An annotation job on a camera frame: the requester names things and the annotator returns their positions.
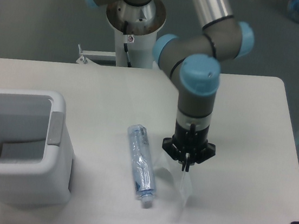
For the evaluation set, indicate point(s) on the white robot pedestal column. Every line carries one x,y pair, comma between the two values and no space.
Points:
136,28

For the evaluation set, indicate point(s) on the crushed clear plastic bottle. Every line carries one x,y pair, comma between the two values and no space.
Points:
142,168

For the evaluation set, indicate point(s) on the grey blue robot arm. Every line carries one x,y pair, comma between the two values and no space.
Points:
192,65

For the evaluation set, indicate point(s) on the white pedestal base frame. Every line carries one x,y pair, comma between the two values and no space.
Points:
99,55

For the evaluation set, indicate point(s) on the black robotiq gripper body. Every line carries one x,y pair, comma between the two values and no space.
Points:
190,140

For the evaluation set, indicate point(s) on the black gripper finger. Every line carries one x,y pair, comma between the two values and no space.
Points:
198,156
172,148

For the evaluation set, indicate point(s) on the clear plastic wrapper bag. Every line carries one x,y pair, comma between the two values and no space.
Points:
170,171

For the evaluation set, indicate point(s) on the white trash can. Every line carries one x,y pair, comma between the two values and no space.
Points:
36,153

